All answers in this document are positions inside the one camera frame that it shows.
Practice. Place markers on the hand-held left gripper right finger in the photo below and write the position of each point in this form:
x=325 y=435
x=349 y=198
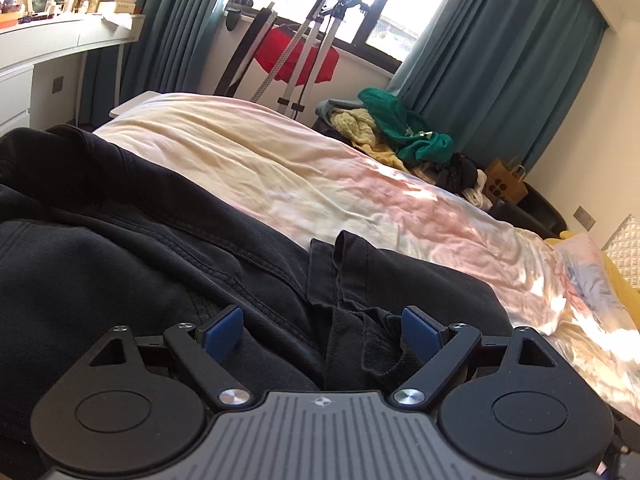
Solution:
x=421 y=332

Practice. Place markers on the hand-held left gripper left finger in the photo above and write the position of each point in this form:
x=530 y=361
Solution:
x=225 y=332

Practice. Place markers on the black hoodie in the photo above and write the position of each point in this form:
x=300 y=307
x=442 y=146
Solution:
x=150 y=260

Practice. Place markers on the pile of black clothes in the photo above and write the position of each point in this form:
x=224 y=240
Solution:
x=456 y=172

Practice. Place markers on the white garment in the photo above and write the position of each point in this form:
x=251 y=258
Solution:
x=479 y=192

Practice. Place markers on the black leather armchair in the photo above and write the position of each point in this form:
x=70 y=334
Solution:
x=535 y=212

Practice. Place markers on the brown paper bag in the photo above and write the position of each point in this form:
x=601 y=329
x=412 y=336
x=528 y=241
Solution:
x=505 y=185

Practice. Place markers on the pastel pillow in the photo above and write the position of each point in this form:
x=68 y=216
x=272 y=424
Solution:
x=585 y=280

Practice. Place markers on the yellow pillow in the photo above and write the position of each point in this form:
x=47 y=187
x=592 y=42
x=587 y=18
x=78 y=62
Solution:
x=622 y=280

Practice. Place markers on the yellow knit blanket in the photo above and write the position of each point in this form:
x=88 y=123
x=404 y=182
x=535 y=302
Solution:
x=357 y=127

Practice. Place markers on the green garment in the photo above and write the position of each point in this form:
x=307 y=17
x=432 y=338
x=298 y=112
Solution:
x=390 y=115

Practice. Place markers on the quilted headboard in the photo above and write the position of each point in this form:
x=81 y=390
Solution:
x=625 y=245

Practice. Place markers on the teal curtain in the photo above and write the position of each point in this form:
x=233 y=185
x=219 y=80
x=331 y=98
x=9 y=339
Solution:
x=165 y=35
x=500 y=60

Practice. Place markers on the red cloth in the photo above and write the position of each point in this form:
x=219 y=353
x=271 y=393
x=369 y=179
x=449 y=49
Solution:
x=272 y=50

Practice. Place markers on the garment steamer stand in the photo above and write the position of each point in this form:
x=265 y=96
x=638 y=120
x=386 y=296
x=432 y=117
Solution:
x=320 y=45

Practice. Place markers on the small dark bag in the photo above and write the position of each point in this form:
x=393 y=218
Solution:
x=241 y=7

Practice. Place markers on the white desk with drawers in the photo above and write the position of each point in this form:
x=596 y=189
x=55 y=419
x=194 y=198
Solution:
x=50 y=50

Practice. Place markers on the white paper sheet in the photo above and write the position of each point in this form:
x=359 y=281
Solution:
x=119 y=17

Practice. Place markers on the small beige box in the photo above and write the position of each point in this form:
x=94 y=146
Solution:
x=126 y=4

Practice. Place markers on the orange box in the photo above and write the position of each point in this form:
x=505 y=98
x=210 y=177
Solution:
x=9 y=19

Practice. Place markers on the brass wall switch plate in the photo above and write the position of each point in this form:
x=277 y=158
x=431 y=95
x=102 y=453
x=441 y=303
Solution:
x=584 y=216

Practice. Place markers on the wall socket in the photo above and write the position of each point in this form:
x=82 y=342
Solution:
x=58 y=84

